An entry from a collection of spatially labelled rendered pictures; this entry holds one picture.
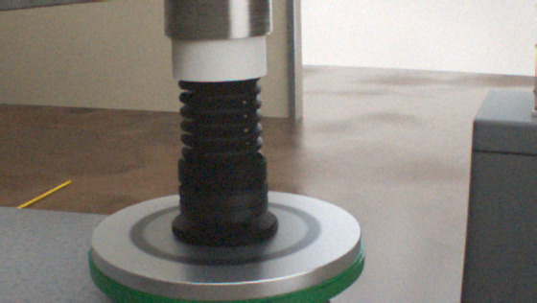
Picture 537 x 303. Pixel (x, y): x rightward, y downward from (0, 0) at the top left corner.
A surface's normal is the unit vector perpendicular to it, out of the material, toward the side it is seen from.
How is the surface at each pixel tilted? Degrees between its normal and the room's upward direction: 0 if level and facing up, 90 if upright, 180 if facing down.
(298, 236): 0
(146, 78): 90
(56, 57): 90
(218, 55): 90
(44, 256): 0
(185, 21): 90
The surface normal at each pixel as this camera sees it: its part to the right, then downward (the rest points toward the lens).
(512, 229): -0.39, 0.22
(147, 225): -0.02, -0.97
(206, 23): -0.15, 0.23
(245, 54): 0.59, 0.18
